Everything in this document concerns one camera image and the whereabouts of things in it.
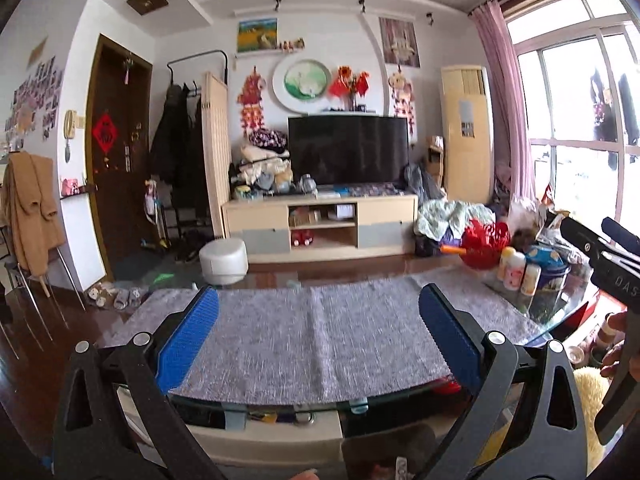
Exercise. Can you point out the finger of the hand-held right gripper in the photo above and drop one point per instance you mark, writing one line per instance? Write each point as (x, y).
(620, 395)
(585, 240)

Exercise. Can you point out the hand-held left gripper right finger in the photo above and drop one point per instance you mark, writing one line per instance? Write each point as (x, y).
(445, 340)

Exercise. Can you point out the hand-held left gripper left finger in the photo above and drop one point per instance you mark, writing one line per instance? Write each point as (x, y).
(190, 335)

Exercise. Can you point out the dark trash bin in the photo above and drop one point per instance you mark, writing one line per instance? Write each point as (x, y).
(385, 450)

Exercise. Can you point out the person's right hand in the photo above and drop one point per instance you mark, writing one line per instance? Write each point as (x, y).
(614, 360)

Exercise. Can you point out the yellow fleece blanket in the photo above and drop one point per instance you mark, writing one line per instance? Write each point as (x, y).
(590, 410)

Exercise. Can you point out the blue round tin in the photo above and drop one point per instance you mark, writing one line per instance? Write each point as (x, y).
(550, 275)

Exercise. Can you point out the clear plastic bags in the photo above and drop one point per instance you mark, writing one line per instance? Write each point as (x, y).
(535, 215)

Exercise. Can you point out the small white bottle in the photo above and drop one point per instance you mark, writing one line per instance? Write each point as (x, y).
(531, 280)

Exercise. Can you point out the white pink label bottle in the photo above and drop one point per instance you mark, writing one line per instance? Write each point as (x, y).
(511, 270)

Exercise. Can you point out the white round stool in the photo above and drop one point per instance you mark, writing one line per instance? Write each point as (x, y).
(223, 262)

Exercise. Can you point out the large window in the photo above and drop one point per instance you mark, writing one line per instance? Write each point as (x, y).
(570, 160)

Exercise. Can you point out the red plastic basket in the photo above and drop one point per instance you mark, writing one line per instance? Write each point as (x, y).
(485, 245)

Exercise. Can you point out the heap of green bedding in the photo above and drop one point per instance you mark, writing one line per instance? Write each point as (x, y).
(450, 220)

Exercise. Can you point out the colourful toy scooter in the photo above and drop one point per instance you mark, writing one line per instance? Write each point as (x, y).
(155, 215)

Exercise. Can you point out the grey table mat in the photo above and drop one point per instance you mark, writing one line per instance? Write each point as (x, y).
(320, 330)

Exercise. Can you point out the hanging dark garments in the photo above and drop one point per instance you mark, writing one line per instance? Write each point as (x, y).
(612, 110)

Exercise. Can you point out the white panel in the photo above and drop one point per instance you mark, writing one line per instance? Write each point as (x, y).
(85, 240)

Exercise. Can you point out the standing beige air conditioner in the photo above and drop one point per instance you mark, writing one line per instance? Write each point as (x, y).
(467, 160)

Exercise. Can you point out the beige television cabinet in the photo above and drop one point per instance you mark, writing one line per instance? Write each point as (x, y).
(385, 210)

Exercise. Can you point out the pink curtain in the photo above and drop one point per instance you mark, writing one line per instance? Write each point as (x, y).
(505, 110)

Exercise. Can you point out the dark wooden door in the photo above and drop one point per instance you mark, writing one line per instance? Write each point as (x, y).
(125, 185)

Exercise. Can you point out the metal chair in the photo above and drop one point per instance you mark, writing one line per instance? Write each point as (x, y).
(27, 290)

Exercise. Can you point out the stacked cardboard boxes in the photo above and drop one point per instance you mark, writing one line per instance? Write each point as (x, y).
(435, 160)

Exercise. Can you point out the beige folding screen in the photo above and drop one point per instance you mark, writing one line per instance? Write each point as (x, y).
(216, 160)

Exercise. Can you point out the pile of folded clothes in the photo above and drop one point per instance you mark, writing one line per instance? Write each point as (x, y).
(260, 165)

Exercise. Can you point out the dark hanging coats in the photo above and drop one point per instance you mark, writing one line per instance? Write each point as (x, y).
(175, 150)

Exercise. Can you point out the brown coat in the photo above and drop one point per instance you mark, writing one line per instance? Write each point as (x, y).
(32, 210)

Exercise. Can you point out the black television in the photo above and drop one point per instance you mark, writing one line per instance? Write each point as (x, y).
(347, 150)

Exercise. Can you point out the red door decoration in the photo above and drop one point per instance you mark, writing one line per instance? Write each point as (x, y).
(105, 134)

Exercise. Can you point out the round hanging knot ornament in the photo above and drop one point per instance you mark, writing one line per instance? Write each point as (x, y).
(401, 95)

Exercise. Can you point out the red hanging firecracker ornament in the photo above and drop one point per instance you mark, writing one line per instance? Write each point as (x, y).
(251, 100)

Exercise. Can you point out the red paper fan ornaments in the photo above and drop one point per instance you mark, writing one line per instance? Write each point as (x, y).
(349, 82)

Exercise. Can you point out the black coat rack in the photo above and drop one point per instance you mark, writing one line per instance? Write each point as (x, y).
(200, 54)

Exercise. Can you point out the landscape painting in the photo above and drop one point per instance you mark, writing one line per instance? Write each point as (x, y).
(257, 35)

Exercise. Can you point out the wooden ceiling plaque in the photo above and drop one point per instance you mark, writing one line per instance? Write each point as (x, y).
(146, 2)

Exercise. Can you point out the wall intercom phone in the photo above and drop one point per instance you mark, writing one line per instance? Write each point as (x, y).
(70, 125)

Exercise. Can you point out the pink wall poster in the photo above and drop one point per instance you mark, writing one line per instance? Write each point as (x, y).
(399, 42)

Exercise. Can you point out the round green wall picture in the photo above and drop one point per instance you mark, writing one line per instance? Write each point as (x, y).
(302, 82)

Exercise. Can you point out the wall photo collage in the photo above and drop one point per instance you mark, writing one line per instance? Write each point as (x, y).
(32, 100)

